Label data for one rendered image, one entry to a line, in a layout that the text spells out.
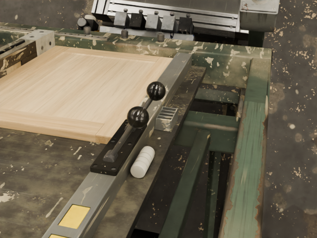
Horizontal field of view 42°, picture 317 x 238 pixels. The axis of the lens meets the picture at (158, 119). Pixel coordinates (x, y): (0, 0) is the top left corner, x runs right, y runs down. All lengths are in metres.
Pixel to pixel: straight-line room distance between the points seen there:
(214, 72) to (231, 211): 0.79
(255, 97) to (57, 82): 0.54
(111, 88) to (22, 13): 1.66
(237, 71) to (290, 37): 1.01
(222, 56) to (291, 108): 0.96
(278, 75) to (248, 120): 1.37
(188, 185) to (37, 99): 0.46
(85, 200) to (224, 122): 0.53
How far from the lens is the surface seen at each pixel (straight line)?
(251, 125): 0.91
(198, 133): 1.07
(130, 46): 1.43
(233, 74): 1.38
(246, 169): 0.76
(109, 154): 0.76
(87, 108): 1.04
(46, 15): 2.67
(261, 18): 1.43
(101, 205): 0.69
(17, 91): 1.17
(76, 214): 0.66
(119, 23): 1.62
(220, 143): 1.10
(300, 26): 2.38
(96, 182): 0.73
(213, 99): 2.08
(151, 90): 0.80
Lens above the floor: 2.21
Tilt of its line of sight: 76 degrees down
